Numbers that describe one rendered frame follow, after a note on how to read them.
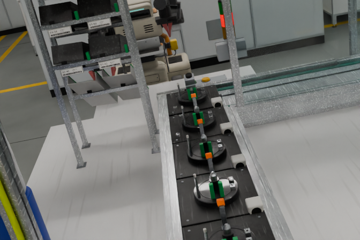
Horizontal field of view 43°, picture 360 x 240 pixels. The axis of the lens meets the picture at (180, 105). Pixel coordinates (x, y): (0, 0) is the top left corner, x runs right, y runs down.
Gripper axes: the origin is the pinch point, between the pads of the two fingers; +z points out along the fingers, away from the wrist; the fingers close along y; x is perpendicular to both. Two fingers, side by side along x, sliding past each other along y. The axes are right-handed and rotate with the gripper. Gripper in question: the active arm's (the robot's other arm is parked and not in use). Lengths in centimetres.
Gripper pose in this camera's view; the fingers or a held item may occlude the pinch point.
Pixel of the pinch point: (169, 35)
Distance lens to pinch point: 218.8
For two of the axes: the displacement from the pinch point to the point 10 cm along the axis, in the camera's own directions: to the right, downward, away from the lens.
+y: 9.8, -2.0, -0.2
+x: -0.6, -3.9, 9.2
